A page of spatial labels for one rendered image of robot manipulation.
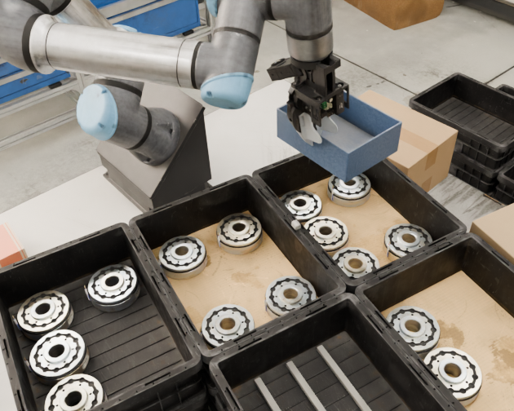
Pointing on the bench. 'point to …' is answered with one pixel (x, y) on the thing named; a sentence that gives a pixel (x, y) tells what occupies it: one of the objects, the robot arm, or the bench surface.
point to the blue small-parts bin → (347, 139)
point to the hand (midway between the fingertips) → (311, 136)
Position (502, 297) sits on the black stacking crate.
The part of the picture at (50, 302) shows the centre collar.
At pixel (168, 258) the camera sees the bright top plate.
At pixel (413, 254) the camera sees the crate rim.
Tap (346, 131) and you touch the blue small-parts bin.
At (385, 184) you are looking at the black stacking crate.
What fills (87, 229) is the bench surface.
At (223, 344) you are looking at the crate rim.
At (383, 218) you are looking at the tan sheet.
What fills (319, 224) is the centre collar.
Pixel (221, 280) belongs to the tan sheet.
